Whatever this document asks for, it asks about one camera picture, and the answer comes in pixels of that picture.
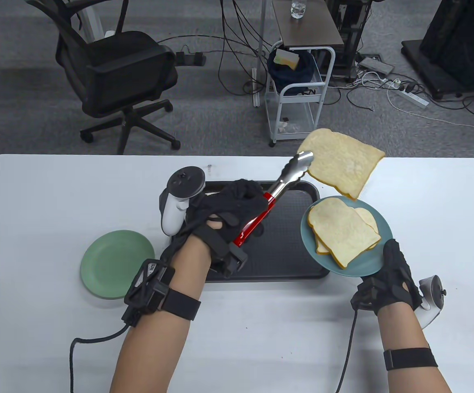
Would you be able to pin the person's left hand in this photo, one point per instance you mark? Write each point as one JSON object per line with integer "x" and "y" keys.
{"x": 232, "y": 204}

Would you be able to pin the person's right hand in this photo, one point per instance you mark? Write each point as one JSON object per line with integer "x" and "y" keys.
{"x": 392, "y": 282}

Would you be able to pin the blue round plate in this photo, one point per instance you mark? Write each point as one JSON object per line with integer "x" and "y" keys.
{"x": 363, "y": 266}

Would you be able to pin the grey white controller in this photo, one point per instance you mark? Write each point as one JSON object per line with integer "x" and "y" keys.
{"x": 433, "y": 292}
{"x": 185, "y": 180}

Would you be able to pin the black plastic tray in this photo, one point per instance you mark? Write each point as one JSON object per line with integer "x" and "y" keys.
{"x": 290, "y": 245}

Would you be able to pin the person's right forearm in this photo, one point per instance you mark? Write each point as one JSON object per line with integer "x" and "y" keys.
{"x": 408, "y": 331}

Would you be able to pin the person's left forearm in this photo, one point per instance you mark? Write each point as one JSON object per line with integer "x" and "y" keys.
{"x": 159, "y": 348}

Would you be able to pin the white crumpled wrapper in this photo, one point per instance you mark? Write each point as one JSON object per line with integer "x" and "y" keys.
{"x": 288, "y": 126}

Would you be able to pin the green round plate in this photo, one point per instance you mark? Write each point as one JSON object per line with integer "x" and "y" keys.
{"x": 114, "y": 264}

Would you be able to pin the dark blue cloth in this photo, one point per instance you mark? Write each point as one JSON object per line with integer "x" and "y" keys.
{"x": 304, "y": 73}

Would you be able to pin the black power strip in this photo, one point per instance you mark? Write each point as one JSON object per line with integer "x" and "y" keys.
{"x": 189, "y": 58}

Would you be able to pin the yellow sponge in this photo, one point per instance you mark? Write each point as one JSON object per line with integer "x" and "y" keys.
{"x": 286, "y": 59}

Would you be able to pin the white metal pole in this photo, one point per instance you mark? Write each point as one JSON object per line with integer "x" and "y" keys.
{"x": 260, "y": 49}

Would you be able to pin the black office chair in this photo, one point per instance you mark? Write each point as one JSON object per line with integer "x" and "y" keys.
{"x": 118, "y": 69}

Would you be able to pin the white power strip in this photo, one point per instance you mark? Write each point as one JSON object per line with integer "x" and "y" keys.
{"x": 414, "y": 98}

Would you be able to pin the white cart with brown top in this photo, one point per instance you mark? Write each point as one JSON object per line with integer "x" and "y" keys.
{"x": 314, "y": 32}

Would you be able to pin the grey flat box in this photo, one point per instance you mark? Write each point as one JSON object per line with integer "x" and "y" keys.
{"x": 376, "y": 65}

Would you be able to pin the black metal rack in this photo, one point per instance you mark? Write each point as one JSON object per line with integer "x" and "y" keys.
{"x": 351, "y": 41}

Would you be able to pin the clear drinking glass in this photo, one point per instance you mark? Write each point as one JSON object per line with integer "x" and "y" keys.
{"x": 297, "y": 10}

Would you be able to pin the white desk leg column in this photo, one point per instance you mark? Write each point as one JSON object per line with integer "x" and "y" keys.
{"x": 90, "y": 16}

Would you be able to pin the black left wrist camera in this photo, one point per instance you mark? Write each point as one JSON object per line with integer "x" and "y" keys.
{"x": 147, "y": 286}

